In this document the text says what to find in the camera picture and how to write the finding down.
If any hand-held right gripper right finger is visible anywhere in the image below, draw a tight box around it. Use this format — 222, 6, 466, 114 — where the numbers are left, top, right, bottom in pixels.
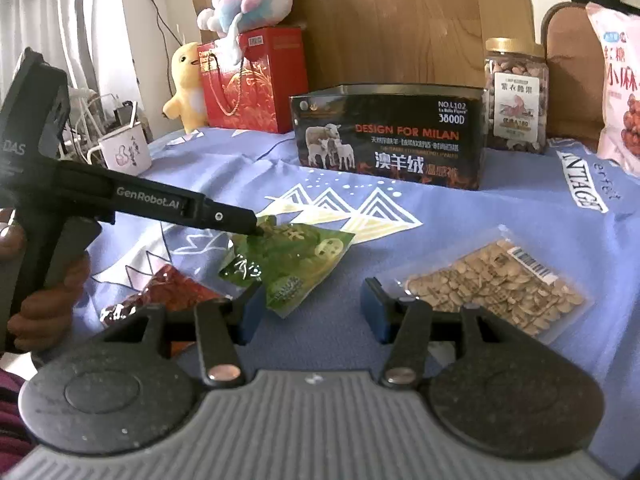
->
361, 277, 546, 391

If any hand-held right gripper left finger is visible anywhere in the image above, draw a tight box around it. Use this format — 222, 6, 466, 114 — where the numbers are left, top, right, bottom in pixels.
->
97, 280, 266, 388

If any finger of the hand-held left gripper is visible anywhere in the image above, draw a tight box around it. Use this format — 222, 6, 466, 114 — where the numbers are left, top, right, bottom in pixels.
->
181, 194, 265, 238

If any green snack packet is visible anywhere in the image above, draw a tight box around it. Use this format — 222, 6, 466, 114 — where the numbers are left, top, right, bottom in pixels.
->
218, 215, 357, 318

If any red spicy snack packet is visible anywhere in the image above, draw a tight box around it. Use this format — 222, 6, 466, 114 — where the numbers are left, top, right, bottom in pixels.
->
99, 264, 226, 328

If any clear seed packet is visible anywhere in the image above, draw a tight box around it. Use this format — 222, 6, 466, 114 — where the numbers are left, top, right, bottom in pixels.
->
375, 225, 593, 346

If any black box with sheep print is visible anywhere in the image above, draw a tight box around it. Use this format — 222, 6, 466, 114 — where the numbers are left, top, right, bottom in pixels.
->
290, 84, 490, 192

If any person's left hand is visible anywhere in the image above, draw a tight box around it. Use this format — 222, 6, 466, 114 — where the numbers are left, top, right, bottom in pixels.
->
0, 207, 93, 356

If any white mug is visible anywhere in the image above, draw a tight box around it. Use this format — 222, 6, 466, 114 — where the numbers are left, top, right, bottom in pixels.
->
97, 127, 153, 177

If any blue printed bed sheet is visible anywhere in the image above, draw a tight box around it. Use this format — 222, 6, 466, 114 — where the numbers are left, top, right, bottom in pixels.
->
0, 127, 640, 480

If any red gift bag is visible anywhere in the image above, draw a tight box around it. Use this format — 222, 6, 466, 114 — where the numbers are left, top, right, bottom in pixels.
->
197, 25, 310, 135

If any yellow duck plush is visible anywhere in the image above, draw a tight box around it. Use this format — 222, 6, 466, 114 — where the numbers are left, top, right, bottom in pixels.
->
162, 41, 208, 135

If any white curtain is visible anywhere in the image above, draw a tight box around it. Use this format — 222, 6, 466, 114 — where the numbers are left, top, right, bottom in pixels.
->
0, 0, 126, 111

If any pastel plush toy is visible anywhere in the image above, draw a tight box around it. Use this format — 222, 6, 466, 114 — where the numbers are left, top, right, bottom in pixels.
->
196, 0, 296, 66

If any nut jar with gold lid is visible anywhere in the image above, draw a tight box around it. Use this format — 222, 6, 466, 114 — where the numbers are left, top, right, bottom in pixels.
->
482, 37, 550, 156

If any wooden headboard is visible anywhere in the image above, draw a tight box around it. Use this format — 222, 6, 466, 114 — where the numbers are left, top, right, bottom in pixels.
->
190, 0, 536, 131

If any brown chair back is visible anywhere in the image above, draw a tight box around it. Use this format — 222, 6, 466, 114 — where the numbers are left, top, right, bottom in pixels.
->
540, 2, 608, 141

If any pink snack bag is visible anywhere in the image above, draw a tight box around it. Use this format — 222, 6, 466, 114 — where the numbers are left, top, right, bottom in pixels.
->
585, 2, 640, 178

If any tangle of white cables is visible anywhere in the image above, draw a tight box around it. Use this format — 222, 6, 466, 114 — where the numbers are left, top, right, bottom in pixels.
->
62, 85, 143, 161

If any thin black cable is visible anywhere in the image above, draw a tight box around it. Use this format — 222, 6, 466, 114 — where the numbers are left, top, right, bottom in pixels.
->
142, 0, 173, 133

